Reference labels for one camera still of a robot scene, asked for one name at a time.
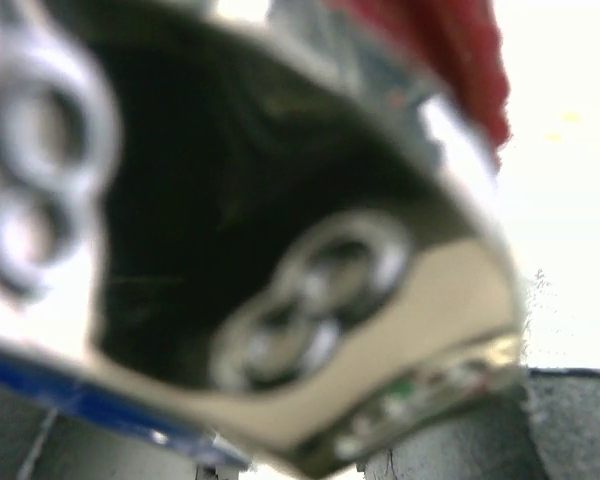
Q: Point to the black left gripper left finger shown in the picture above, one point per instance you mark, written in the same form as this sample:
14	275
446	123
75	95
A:
39	444

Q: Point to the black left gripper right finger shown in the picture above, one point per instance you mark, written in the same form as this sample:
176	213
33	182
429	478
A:
547	428

